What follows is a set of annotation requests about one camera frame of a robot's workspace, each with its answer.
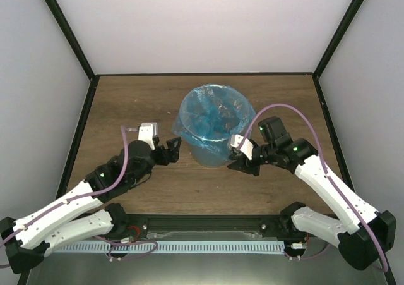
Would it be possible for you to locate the blue translucent plastic trash bag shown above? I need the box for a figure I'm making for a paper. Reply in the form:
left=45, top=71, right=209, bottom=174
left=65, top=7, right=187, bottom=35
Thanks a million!
left=170, top=83, right=256, bottom=162

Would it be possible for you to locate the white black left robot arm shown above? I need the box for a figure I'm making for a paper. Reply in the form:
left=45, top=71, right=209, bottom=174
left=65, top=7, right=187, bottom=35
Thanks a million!
left=1, top=137, right=181, bottom=274

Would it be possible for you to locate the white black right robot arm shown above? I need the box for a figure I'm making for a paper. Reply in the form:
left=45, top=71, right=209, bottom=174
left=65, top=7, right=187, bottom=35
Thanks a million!
left=228, top=116, right=396, bottom=270

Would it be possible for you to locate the translucent grey plastic trash bin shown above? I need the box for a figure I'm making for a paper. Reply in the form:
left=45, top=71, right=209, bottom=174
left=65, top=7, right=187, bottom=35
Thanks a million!
left=179, top=83, right=256, bottom=168

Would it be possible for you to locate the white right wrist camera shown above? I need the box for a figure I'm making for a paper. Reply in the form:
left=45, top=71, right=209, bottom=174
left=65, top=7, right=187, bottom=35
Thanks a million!
left=228, top=135, right=255, bottom=161

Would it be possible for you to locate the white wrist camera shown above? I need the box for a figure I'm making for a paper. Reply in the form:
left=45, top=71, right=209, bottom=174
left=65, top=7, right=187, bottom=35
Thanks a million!
left=138, top=122, right=160, bottom=150
left=228, top=135, right=255, bottom=161

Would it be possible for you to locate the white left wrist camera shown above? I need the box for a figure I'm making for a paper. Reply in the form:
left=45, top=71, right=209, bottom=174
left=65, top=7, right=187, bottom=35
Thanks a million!
left=138, top=122, right=160, bottom=150

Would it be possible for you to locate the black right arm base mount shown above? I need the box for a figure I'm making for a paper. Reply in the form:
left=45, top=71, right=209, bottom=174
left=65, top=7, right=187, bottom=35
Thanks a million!
left=259, top=202, right=307, bottom=238

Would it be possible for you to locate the black aluminium front rail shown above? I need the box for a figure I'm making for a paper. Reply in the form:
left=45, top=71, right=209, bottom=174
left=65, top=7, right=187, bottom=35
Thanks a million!
left=135, top=214, right=271, bottom=232

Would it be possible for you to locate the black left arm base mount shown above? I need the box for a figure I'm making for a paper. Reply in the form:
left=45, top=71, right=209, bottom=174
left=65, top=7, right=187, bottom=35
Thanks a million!
left=104, top=203, right=148, bottom=239

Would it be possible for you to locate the light blue slotted cable duct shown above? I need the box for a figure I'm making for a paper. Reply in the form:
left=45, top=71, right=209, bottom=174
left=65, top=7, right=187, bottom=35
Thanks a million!
left=57, top=241, right=285, bottom=255

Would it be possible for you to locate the black frame post left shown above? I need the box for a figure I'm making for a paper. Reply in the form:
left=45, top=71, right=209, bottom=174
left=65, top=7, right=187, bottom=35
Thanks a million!
left=33, top=0, right=96, bottom=80

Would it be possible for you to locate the black frame post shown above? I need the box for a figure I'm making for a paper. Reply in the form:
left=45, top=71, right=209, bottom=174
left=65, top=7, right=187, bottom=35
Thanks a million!
left=33, top=0, right=96, bottom=80
left=314, top=0, right=375, bottom=77

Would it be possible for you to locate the black frame post right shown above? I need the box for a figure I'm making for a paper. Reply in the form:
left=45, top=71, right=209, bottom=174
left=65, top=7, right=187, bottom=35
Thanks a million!
left=314, top=0, right=375, bottom=77

